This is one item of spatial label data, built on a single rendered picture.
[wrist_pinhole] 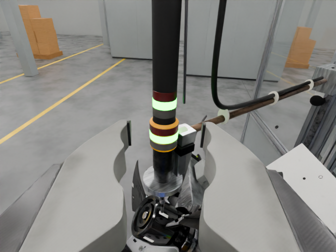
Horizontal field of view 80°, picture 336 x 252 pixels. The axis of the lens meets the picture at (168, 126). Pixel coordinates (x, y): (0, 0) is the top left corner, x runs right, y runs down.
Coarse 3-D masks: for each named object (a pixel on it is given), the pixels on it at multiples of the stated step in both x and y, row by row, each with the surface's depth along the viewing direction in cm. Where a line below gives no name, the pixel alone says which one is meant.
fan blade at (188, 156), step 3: (204, 117) 63; (201, 120) 68; (189, 153) 71; (186, 156) 66; (189, 156) 73; (186, 159) 68; (189, 159) 75; (186, 162) 70; (186, 165) 71; (186, 168) 72; (183, 174) 69; (183, 177) 70
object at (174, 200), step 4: (180, 188) 66; (176, 192) 62; (168, 196) 58; (172, 196) 61; (176, 196) 62; (168, 200) 58; (172, 200) 61; (176, 200) 65; (172, 204) 62; (176, 220) 51; (176, 224) 48; (180, 224) 47
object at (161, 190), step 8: (192, 128) 33; (184, 136) 32; (192, 136) 33; (184, 144) 33; (192, 144) 33; (176, 152) 33; (184, 152) 33; (176, 160) 34; (184, 160) 35; (152, 168) 37; (176, 168) 35; (184, 168) 36; (144, 176) 36; (152, 176) 36; (176, 176) 36; (144, 184) 34; (152, 184) 34; (160, 184) 34; (168, 184) 34; (176, 184) 34; (152, 192) 33; (160, 192) 33; (168, 192) 33
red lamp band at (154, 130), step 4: (152, 128) 29; (156, 128) 28; (172, 128) 28; (176, 128) 29; (152, 132) 29; (156, 132) 29; (160, 132) 28; (164, 132) 28; (168, 132) 29; (172, 132) 29
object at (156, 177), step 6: (156, 156) 32; (162, 156) 31; (168, 156) 31; (156, 162) 32; (162, 162) 32; (168, 162) 32; (156, 168) 33; (162, 168) 32; (168, 168) 33; (156, 174) 34; (162, 174) 33; (168, 174) 34; (156, 180) 34; (162, 180) 34; (168, 180) 34
